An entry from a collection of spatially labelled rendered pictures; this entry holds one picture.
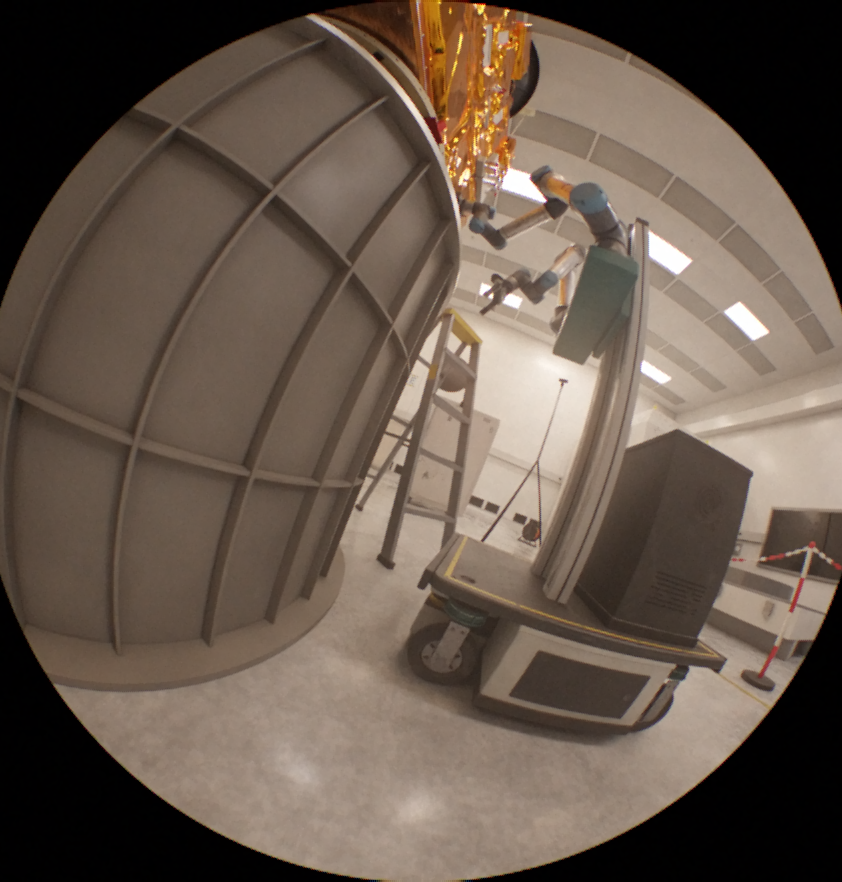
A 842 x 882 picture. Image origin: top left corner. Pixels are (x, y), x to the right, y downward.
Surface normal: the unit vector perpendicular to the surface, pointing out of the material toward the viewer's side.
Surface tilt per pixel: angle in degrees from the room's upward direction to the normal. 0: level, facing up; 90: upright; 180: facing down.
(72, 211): 90
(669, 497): 90
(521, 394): 90
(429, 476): 90
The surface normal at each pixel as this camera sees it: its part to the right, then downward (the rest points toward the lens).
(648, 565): -0.21, -0.17
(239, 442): 0.84, 0.32
